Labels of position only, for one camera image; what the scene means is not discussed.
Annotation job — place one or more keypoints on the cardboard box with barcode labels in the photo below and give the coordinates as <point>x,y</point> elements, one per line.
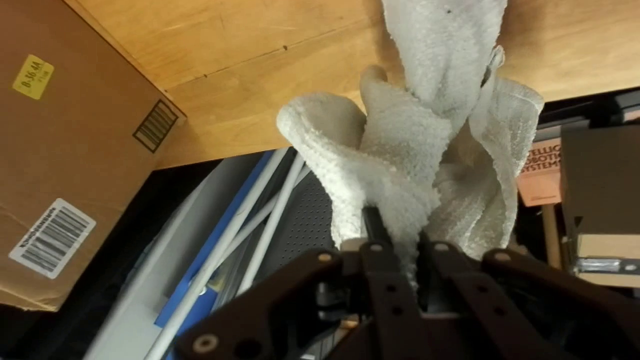
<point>81,153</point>

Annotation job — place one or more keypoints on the orange printed box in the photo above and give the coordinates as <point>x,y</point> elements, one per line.
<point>541,173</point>

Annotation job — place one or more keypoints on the grey plastic sheet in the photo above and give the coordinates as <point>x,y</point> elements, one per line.
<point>133,301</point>

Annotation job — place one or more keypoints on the blue flat bar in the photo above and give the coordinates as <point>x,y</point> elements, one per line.
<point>191,302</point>

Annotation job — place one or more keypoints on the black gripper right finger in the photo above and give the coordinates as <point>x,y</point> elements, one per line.
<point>507,301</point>

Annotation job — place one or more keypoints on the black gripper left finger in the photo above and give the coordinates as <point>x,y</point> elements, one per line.
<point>333,293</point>

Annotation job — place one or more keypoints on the white towel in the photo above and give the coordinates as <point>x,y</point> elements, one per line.
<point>400,146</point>

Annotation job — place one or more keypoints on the dark box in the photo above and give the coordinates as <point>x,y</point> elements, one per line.
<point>601,187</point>

